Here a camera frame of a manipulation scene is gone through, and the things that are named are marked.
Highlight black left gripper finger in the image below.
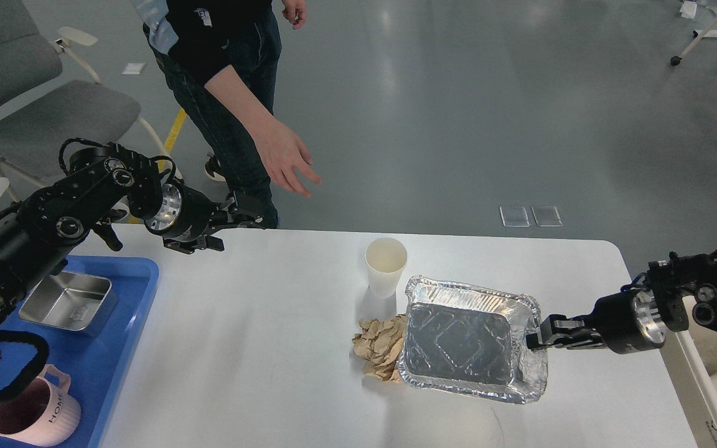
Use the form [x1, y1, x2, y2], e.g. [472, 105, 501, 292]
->
[163, 233, 225, 254]
[222, 191, 267, 229]

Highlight white bin right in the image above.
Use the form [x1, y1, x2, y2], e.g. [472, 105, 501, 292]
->
[660, 297, 717, 447]

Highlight clear floor plate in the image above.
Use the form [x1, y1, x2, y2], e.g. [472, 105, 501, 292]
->
[500, 206, 530, 228]
[530, 206, 563, 227]

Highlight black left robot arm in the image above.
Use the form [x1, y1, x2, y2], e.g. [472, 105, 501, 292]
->
[0, 139, 266, 403]

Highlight brown paper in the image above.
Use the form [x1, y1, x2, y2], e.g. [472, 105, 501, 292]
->
[351, 313, 408, 383]

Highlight clear floor plate left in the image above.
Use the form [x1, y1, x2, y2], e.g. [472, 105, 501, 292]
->
[500, 206, 530, 228]

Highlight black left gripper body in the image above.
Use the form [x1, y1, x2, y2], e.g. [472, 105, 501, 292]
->
[144, 182, 227, 241]

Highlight aluminium foil tray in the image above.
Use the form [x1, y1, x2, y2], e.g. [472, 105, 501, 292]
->
[398, 276, 548, 404]

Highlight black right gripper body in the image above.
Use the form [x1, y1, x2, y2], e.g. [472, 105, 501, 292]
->
[585, 289, 668, 354]

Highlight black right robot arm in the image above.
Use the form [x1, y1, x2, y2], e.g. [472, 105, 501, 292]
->
[526, 249, 717, 354]

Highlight clear floor plate right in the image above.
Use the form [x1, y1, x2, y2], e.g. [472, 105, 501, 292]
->
[530, 206, 563, 227]

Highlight stainless steel rectangular tray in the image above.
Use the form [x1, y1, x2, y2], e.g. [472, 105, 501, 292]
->
[18, 271, 118, 338]

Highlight white paper cup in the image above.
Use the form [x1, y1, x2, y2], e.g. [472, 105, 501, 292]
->
[365, 237, 409, 298]

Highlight seated person dark clothes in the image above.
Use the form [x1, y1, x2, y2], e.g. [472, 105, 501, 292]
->
[131, 0, 323, 228]

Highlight person's right hand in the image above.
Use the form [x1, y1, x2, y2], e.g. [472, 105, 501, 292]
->
[253, 118, 322, 198]

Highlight pink ribbed mug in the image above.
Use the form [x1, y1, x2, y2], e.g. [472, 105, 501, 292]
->
[0, 364, 82, 447]

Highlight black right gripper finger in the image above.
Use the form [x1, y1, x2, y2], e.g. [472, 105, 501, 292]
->
[540, 315, 598, 334]
[525, 334, 608, 350]

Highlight grey office chair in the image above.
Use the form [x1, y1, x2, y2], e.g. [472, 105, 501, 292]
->
[0, 1, 167, 188]

